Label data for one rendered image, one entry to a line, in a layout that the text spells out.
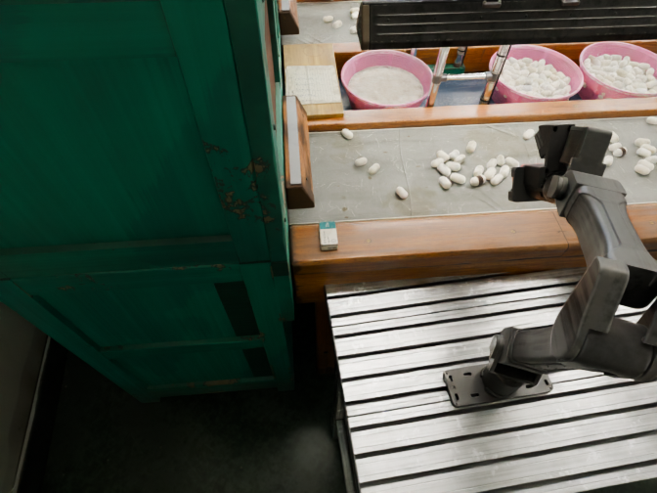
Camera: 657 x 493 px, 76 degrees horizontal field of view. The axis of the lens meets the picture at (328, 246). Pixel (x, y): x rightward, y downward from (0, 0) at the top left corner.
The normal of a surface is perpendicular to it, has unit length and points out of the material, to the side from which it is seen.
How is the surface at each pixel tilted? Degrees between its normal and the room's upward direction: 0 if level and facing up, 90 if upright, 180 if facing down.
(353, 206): 0
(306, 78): 0
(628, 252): 18
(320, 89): 0
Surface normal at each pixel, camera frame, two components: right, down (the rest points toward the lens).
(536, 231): 0.01, -0.56
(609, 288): -0.20, 0.18
